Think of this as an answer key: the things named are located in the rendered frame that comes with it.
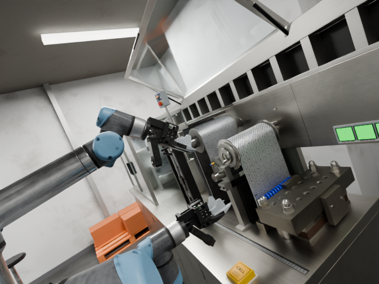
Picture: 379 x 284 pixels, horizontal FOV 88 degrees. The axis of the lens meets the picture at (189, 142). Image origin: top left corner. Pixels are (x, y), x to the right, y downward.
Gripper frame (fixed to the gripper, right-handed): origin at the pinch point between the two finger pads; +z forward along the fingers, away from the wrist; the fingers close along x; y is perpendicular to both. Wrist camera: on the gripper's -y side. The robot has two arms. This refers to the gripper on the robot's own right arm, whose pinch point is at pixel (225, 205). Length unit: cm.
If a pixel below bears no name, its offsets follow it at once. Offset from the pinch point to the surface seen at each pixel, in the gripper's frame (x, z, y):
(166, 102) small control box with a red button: 57, 17, 53
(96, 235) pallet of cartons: 301, -85, -78
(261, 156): -0.4, 25.4, 9.4
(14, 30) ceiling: 187, -55, 193
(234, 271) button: -8.9, -11.0, -16.6
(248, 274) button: -13.3, -8.8, -16.7
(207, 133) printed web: 23.6, 18.0, 26.4
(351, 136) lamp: -26, 45, 8
